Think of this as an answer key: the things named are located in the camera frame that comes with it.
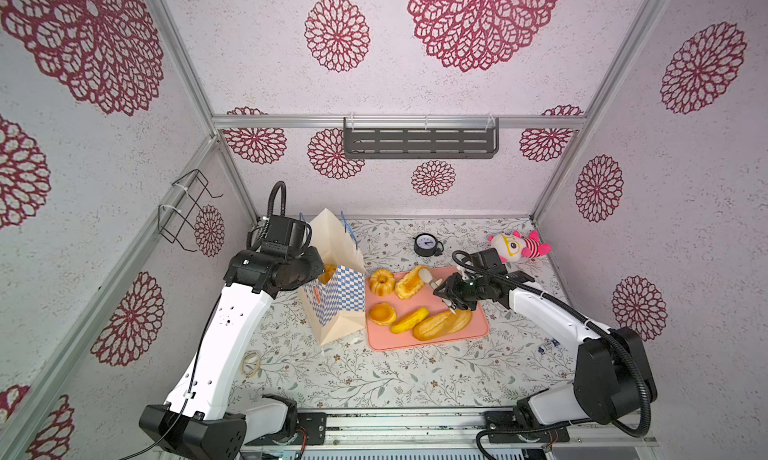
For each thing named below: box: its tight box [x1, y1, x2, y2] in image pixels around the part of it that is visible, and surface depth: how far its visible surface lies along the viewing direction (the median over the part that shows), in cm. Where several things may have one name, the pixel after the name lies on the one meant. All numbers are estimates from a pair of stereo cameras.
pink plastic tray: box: [367, 303, 490, 351], surface depth 91 cm
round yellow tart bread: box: [368, 302, 397, 326], surface depth 91 cm
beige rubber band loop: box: [242, 351, 260, 377], surface depth 85 cm
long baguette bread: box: [413, 310, 473, 341], surface depth 89 cm
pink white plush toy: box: [487, 230, 552, 263], surface depth 105 cm
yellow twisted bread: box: [391, 307, 429, 334], surface depth 90 cm
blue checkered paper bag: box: [298, 208, 368, 347], surface depth 83 cm
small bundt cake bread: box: [369, 268, 396, 297], surface depth 99 cm
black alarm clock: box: [412, 233, 444, 257], surface depth 112 cm
